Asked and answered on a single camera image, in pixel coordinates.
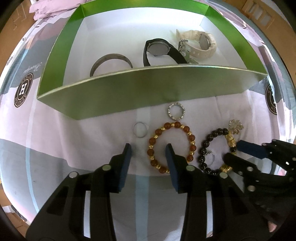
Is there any black and gold bead bracelet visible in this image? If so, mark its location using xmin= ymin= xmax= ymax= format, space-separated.
xmin=197 ymin=127 xmax=238 ymax=176

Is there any amber bead bracelet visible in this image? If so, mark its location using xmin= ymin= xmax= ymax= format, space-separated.
xmin=146 ymin=121 xmax=197 ymax=175

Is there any dark metal bangle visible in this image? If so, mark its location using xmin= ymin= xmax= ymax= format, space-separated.
xmin=89 ymin=53 xmax=133 ymax=77

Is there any white plastic wristwatch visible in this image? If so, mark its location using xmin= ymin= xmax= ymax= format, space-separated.
xmin=176 ymin=29 xmax=217 ymax=60

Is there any silver metal link watch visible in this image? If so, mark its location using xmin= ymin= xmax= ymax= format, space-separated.
xmin=178 ymin=39 xmax=199 ymax=64

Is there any black wristwatch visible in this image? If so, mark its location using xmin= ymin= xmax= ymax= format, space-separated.
xmin=143 ymin=38 xmax=187 ymax=67

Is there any right hand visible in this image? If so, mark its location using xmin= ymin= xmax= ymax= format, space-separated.
xmin=268 ymin=221 xmax=277 ymax=232

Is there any silver leaf brooch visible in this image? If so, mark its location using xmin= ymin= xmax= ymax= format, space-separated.
xmin=228 ymin=120 xmax=244 ymax=135

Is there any green cardboard box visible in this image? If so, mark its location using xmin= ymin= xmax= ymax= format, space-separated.
xmin=37 ymin=1 xmax=267 ymax=120

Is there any wooden wardrobe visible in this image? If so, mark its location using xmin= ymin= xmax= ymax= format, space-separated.
xmin=1 ymin=1 xmax=35 ymax=72

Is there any small silver ring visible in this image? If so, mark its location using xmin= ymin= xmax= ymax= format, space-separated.
xmin=204 ymin=150 xmax=216 ymax=165

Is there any plain silver ring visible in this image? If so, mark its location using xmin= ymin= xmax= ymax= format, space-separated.
xmin=132 ymin=121 xmax=149 ymax=139

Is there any silver rhinestone ring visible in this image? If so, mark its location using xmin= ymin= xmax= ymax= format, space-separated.
xmin=167 ymin=101 xmax=186 ymax=121

